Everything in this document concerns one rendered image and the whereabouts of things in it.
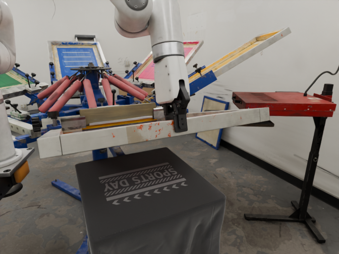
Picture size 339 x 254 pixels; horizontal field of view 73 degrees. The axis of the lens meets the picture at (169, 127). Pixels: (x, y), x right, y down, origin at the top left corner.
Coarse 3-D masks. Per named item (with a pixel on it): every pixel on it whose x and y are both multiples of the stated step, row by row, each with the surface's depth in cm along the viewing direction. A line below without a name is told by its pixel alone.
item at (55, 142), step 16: (208, 112) 86; (224, 112) 63; (240, 112) 61; (256, 112) 63; (112, 128) 47; (128, 128) 48; (144, 128) 50; (160, 128) 51; (192, 128) 55; (208, 128) 57; (48, 144) 42; (64, 144) 43; (80, 144) 44; (96, 144) 45; (112, 144) 47
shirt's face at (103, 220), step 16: (96, 160) 103; (112, 160) 103; (128, 160) 103; (144, 160) 103; (160, 160) 103; (176, 160) 103; (80, 176) 90; (96, 176) 90; (192, 176) 90; (96, 192) 80; (176, 192) 80; (192, 192) 80; (208, 192) 80; (96, 208) 71; (112, 208) 71; (128, 208) 71; (144, 208) 71; (160, 208) 71; (176, 208) 71; (96, 224) 65; (112, 224) 65; (128, 224) 65
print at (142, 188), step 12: (144, 168) 96; (156, 168) 96; (168, 168) 96; (108, 180) 87; (120, 180) 87; (132, 180) 87; (144, 180) 87; (156, 180) 87; (168, 180) 87; (180, 180) 87; (108, 192) 80; (120, 192) 80; (132, 192) 80; (144, 192) 80; (156, 192) 80; (108, 204) 73; (120, 204) 73
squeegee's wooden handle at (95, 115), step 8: (136, 104) 110; (144, 104) 111; (152, 104) 113; (80, 112) 99; (88, 112) 100; (96, 112) 102; (104, 112) 103; (112, 112) 105; (120, 112) 106; (128, 112) 108; (136, 112) 109; (144, 112) 111; (152, 112) 113; (88, 120) 100; (96, 120) 102; (104, 120) 103
